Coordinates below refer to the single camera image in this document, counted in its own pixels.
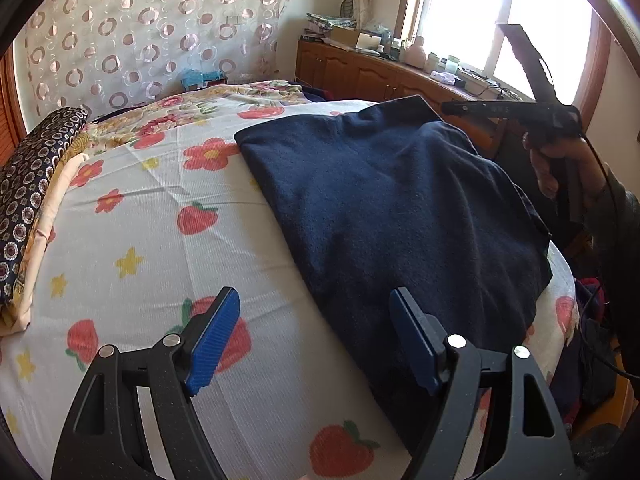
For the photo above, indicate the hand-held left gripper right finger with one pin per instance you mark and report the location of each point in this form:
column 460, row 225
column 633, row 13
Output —
column 412, row 345

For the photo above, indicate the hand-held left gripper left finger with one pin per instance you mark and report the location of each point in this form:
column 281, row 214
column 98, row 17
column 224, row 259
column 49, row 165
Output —
column 215, row 345

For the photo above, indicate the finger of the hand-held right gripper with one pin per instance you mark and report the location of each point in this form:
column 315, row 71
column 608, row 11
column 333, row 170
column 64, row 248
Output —
column 480, row 108

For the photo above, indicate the navy printed t-shirt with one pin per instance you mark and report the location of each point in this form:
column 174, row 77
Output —
column 375, row 200

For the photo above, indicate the person's right hand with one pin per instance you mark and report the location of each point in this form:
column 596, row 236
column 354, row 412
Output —
column 542, row 170

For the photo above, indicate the white crumpled cloth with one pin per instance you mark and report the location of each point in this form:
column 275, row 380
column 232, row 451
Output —
column 445, row 77

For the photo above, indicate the small glass jar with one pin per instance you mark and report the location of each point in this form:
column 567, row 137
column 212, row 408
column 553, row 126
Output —
column 432, row 62
column 452, row 65

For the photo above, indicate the pink vase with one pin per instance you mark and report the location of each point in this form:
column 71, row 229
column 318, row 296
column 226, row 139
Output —
column 415, row 52

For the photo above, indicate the window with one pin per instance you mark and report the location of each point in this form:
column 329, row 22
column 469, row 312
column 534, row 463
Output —
column 460, row 10

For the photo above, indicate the wooden sideboard cabinet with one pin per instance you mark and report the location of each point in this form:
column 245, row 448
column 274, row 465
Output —
column 350, row 70

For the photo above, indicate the cardboard box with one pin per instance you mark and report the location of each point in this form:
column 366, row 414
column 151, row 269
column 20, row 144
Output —
column 350, row 37

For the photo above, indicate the stack of patterned cloths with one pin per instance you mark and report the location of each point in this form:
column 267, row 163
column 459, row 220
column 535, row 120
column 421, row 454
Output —
column 325, row 21

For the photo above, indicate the beige floral blanket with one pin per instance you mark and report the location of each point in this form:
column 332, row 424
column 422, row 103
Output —
column 165, row 120

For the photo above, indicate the dark patterned pillow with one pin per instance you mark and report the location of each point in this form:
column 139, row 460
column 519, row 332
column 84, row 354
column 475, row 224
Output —
column 35, row 180

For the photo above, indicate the blue box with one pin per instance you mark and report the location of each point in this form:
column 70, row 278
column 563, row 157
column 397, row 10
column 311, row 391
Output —
column 200, row 79

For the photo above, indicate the wooden slatted wardrobe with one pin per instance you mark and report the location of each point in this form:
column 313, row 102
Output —
column 10, row 120

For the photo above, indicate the circle patterned sheer curtain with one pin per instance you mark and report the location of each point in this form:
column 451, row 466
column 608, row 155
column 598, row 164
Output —
column 150, row 20

